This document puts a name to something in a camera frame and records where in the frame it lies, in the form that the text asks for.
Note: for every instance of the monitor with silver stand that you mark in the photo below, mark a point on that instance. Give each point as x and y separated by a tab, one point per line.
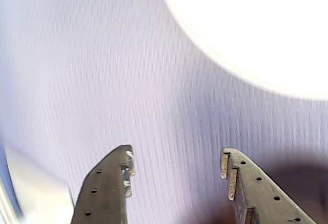
33	188

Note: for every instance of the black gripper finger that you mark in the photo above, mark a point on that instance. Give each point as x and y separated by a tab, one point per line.
264	201
102	195

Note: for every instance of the blue woven tablecloth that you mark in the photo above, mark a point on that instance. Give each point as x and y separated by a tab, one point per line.
102	67

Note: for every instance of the white round plate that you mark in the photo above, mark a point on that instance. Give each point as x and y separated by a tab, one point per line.
256	29

